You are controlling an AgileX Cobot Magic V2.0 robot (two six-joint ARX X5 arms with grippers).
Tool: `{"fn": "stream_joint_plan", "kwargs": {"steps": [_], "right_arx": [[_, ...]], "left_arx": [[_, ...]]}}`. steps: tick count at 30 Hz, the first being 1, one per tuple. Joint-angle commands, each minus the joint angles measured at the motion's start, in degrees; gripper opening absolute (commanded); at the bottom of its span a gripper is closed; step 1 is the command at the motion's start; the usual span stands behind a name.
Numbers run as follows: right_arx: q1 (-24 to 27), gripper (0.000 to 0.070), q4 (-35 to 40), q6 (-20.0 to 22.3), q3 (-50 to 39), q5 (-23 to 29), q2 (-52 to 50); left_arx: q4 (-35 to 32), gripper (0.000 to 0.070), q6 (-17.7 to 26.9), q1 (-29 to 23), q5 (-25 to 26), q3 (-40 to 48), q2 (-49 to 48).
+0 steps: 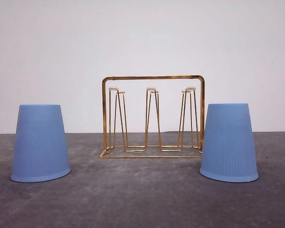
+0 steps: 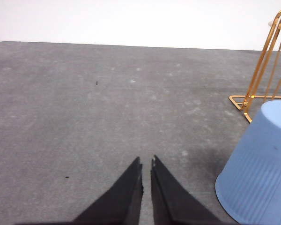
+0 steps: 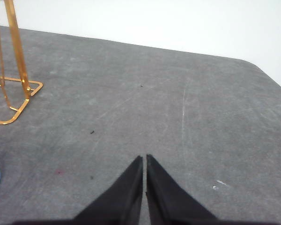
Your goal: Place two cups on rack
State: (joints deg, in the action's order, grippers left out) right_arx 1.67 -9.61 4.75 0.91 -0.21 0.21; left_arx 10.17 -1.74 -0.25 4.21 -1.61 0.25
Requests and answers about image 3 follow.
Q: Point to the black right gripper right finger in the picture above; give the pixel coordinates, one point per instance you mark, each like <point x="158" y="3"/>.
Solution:
<point x="169" y="204"/>

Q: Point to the gold wire cup rack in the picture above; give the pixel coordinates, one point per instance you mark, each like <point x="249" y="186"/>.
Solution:
<point x="10" y="9"/>

